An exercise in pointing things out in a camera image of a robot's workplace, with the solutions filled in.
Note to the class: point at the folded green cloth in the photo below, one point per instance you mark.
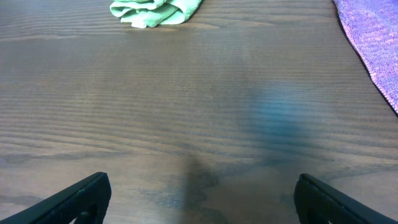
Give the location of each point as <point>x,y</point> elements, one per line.
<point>151,13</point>

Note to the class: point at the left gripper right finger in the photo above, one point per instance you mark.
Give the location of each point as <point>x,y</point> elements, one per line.
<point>318,203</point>

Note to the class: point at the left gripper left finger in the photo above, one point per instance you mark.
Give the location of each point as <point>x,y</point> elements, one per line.
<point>85,202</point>

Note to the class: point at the purple cloth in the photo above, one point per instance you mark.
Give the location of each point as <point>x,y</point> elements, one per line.
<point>371,28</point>

